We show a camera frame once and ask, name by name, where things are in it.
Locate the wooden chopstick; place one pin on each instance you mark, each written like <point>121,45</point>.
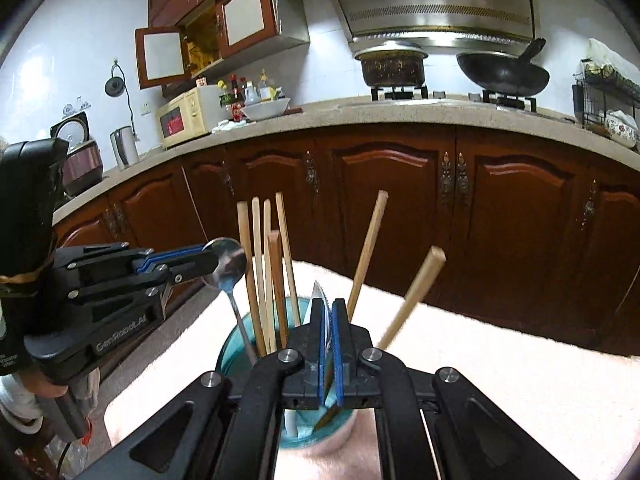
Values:
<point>367,250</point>
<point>415,290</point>

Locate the white wall socket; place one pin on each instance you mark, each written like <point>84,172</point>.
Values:
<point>77,106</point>
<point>146,108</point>

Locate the white bowl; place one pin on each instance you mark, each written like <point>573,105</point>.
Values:
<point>265,109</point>

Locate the clear oil bottle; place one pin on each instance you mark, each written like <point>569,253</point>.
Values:
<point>265,86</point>

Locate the floral ceramic bowl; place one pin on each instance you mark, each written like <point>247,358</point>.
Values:
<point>620,130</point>

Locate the black round hanging object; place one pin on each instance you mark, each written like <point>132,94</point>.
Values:
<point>114,85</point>

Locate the gas stove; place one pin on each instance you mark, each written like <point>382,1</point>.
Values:
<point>400,94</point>

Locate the white cloth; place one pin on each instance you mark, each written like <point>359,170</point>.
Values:
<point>615,60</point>

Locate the floral cup with teal rim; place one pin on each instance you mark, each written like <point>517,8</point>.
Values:
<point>231,350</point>

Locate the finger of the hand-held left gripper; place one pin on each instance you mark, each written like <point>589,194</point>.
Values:
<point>190,253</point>
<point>192,272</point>

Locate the cream microwave oven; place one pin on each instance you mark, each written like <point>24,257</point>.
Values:
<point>195,115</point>

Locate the dark sauce bottle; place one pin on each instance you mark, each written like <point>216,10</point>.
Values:
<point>233,90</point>
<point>243,91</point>

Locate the serrated table knife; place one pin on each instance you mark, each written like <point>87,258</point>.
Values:
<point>322,320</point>

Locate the person's left hand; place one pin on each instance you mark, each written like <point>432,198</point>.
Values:
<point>45,391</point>

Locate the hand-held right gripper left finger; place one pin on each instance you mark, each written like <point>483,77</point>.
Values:
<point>315,345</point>

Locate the bunch of wooden chopsticks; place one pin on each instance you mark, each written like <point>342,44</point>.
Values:
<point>257,280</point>

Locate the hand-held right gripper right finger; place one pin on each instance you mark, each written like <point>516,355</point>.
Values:
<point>346,345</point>

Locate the steel range hood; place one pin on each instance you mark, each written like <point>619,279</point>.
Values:
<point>435,10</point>

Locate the white plastic bottle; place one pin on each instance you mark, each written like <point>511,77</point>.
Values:
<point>251,94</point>

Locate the dark cooking pot with lid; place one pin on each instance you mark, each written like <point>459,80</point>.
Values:
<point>392,67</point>

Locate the maroon rice cooker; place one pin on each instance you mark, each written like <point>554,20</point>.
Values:
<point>82,165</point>

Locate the white rag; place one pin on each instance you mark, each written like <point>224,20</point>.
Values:
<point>227,126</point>

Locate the steel electric kettle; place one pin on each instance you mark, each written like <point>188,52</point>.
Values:
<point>125,147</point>

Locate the black wok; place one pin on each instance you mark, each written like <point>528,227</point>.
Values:
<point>500,77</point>

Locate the red label jar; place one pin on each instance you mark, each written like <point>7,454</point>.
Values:
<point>238,112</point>

